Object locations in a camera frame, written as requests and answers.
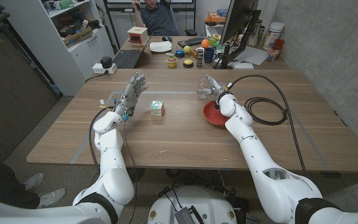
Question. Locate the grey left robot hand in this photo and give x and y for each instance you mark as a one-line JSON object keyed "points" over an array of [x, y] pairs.
{"points": [[130, 95]]}

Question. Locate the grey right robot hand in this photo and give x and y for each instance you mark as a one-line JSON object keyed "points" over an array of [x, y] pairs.
{"points": [[216, 84]]}

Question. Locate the clear plastic bottle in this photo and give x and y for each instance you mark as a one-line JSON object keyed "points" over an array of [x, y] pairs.
{"points": [[202, 85]]}

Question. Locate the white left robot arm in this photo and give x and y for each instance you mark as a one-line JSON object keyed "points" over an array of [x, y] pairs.
{"points": [[113, 186]]}

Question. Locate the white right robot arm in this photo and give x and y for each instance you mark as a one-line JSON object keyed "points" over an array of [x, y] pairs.
{"points": [[259, 155]]}

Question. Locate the small green white box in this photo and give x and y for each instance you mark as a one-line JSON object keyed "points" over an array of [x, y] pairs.
{"points": [[157, 109]]}

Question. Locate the red bowl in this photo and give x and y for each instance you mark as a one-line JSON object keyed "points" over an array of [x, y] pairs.
{"points": [[211, 115]]}

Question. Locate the flat white box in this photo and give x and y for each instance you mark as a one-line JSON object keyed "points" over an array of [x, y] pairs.
{"points": [[242, 65]]}

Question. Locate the wooden box with orange front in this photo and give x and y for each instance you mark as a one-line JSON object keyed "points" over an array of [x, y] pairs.
{"points": [[137, 35]]}

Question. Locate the cardboard box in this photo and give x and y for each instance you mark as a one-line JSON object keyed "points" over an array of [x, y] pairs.
{"points": [[78, 37]]}

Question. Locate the dark blue mug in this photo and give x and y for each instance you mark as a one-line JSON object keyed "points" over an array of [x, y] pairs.
{"points": [[209, 55]]}

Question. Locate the black block stack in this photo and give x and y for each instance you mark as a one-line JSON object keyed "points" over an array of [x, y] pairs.
{"points": [[199, 57]]}

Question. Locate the yellow black round button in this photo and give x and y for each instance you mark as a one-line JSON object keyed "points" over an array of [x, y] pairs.
{"points": [[188, 63]]}

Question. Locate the black laptop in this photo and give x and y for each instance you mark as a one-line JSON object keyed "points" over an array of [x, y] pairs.
{"points": [[127, 58]]}

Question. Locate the small brown wooden block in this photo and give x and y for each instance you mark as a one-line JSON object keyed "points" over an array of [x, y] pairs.
{"points": [[193, 53]]}

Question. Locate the wooden office desk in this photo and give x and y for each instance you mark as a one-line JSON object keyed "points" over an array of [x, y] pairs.
{"points": [[154, 62]]}

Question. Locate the black round adapter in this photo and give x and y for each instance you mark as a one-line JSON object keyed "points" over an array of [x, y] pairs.
{"points": [[106, 61]]}

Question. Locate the white power strip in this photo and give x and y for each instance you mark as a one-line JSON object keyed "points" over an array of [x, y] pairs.
{"points": [[98, 69]]}

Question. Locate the orange ball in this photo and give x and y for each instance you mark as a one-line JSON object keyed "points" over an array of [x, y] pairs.
{"points": [[205, 43]]}

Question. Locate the green yellow toy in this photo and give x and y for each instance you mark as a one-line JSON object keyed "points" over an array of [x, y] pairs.
{"points": [[213, 41]]}

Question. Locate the yellow ball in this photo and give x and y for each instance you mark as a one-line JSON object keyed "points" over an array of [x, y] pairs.
{"points": [[187, 49]]}

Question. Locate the white paper sheets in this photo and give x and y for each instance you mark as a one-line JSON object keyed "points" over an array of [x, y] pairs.
{"points": [[253, 56]]}

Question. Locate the blue round button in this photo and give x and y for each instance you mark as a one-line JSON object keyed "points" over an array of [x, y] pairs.
{"points": [[180, 53]]}

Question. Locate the yellow stacking cup toy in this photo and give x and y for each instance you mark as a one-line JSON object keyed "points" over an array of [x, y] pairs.
{"points": [[171, 62]]}

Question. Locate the black keyboard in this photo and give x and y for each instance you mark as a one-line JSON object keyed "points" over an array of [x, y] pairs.
{"points": [[191, 41]]}

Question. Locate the white plate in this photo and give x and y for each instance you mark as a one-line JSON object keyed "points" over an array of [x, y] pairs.
{"points": [[160, 46]]}

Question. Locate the black office chair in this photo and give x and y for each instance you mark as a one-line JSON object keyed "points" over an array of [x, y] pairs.
{"points": [[191, 32]]}

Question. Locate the white shelf cabinet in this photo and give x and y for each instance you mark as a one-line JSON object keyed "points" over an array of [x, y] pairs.
{"points": [[82, 56]]}

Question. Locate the clear glass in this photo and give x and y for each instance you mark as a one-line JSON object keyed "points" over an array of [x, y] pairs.
{"points": [[272, 55]]}

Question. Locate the black computer mouse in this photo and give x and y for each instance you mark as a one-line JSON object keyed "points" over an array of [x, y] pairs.
{"points": [[167, 39]]}

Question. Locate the black computer monitor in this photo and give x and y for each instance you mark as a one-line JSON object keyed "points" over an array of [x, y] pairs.
{"points": [[238, 18]]}

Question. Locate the white canister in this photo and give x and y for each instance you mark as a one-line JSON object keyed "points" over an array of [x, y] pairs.
{"points": [[272, 35]]}

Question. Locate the red cup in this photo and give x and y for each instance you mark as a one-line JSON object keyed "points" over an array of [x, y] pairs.
{"points": [[280, 43]]}

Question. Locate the seated person in grey shirt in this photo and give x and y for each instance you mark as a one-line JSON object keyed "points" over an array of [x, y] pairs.
{"points": [[158, 20]]}

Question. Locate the black round floor fan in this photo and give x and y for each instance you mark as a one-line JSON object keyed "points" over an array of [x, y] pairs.
{"points": [[138, 175]]}

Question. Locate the whiteboard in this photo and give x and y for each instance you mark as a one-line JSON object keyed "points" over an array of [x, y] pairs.
{"points": [[120, 1]]}

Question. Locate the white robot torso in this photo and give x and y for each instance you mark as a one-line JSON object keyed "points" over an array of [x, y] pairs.
{"points": [[204, 205]]}

